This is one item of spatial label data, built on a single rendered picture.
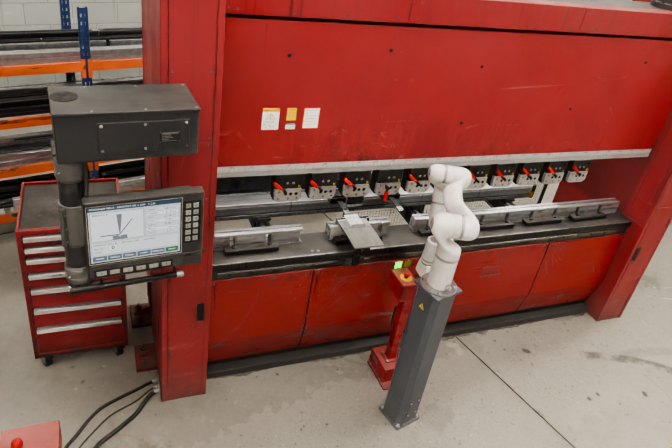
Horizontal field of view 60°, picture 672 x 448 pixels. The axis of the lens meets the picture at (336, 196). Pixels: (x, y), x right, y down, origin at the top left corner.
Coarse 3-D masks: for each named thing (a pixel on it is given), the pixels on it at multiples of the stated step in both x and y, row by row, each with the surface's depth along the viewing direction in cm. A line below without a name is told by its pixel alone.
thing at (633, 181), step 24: (648, 0) 396; (600, 168) 442; (624, 168) 422; (648, 168) 404; (576, 192) 466; (600, 192) 444; (624, 192) 423; (648, 192) 405; (648, 216) 406; (624, 240) 426; (648, 240) 420; (624, 264) 427; (600, 288) 449; (624, 288) 443; (600, 312) 451
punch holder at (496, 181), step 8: (496, 168) 359; (504, 168) 360; (512, 168) 363; (488, 176) 367; (496, 176) 362; (504, 176) 364; (512, 176) 366; (488, 184) 368; (496, 184) 365; (504, 184) 368
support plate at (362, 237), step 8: (344, 224) 337; (368, 224) 341; (344, 232) 331; (352, 232) 331; (360, 232) 332; (368, 232) 334; (352, 240) 324; (360, 240) 326; (368, 240) 327; (376, 240) 328; (360, 248) 320
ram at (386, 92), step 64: (256, 64) 269; (320, 64) 280; (384, 64) 293; (448, 64) 306; (512, 64) 320; (576, 64) 337; (640, 64) 354; (256, 128) 286; (320, 128) 299; (384, 128) 313; (448, 128) 329; (512, 128) 345; (576, 128) 364; (640, 128) 385
